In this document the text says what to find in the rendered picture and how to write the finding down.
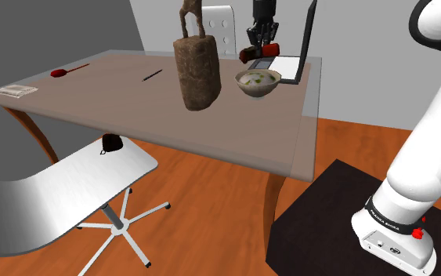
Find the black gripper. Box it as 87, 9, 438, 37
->
246, 0, 280, 49

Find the red rounded object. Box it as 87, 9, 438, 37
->
238, 42, 281, 65

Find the open black laptop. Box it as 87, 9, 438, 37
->
247, 0, 318, 85

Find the white chair with holes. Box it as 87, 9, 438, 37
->
196, 5, 238, 60

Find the beige bowl with soup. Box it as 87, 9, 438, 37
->
234, 69, 283, 100

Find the brown figure on block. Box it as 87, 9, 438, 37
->
172, 0, 222, 112

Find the black pen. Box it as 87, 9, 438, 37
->
141, 68, 164, 83

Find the wooden desk with curved legs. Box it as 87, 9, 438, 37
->
0, 49, 324, 245

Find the dark robot stand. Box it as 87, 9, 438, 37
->
265, 158, 441, 276

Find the red spoon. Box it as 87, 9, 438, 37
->
49, 62, 91, 79

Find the white swivel chair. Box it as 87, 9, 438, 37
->
0, 134, 172, 276

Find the folded pale newspaper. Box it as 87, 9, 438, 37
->
0, 84, 39, 100

